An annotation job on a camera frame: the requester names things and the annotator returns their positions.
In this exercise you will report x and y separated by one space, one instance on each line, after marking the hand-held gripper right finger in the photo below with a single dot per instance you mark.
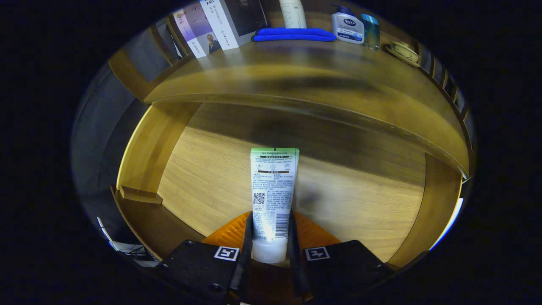
294 258

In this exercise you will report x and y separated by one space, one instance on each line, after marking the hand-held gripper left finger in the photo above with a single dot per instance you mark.
245 254

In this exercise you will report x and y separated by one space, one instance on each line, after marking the white squeeze tube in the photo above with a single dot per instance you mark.
273 190

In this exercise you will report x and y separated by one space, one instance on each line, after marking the wooden countertop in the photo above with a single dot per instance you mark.
317 72

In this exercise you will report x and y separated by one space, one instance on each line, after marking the brown wooden cabinet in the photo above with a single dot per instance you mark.
127 72

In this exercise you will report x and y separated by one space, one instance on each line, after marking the blue folded cloth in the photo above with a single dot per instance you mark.
292 34

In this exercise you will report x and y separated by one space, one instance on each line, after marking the white book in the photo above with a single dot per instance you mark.
224 25

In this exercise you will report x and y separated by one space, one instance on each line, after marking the beige lidded teacup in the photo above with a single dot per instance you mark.
402 51

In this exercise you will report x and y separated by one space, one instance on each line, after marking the purple book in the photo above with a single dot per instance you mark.
194 25

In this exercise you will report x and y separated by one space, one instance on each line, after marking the white bottle with blue cap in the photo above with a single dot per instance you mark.
348 29

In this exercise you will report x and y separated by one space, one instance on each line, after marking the teal slim bottle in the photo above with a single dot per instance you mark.
371 31

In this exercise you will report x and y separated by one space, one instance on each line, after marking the white pump bottle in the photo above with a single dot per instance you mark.
292 15

